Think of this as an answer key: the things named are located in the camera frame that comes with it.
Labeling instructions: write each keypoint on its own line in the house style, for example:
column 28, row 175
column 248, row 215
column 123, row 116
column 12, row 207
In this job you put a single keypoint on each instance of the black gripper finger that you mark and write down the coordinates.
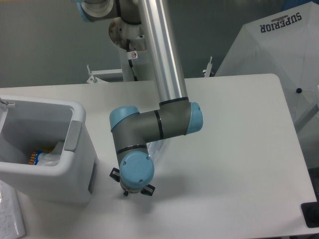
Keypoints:
column 148, row 190
column 115, row 174

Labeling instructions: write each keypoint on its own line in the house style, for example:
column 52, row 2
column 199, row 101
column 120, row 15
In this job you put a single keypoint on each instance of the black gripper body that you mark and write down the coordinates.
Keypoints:
column 128, row 190

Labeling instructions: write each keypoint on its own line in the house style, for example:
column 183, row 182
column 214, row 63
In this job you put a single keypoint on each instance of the crushed clear plastic bottle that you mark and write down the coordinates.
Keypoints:
column 157, row 148

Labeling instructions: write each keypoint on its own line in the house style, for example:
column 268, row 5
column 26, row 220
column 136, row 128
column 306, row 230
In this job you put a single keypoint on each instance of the clear plastic wrapper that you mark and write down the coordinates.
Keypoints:
column 50, row 158

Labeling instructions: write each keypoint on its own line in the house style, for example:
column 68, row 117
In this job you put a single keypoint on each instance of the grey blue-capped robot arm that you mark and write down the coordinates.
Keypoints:
column 145, row 25

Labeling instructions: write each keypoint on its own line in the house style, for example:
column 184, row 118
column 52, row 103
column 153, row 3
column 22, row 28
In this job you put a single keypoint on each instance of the white trash can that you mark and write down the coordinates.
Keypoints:
column 28, row 124

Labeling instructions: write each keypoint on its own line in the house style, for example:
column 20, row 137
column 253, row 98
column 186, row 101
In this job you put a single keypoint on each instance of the blue yellow snack package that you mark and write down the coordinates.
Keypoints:
column 35, row 158

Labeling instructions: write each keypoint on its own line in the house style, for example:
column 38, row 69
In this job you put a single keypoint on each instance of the white paper notebook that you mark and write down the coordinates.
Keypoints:
column 12, row 224

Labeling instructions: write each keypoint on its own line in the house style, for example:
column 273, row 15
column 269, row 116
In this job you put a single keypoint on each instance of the black device at edge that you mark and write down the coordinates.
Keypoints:
column 310, row 212

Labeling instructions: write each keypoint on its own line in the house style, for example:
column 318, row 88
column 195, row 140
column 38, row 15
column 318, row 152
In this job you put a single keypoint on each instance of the white Superior umbrella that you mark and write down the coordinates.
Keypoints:
column 285, row 44

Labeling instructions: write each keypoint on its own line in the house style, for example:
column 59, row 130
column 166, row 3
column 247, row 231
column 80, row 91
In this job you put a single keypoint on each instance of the white metal base bracket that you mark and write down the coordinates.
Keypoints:
column 99, row 76

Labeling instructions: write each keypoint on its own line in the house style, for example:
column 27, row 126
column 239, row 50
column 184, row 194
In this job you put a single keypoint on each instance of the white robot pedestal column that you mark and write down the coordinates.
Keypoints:
column 131, row 44

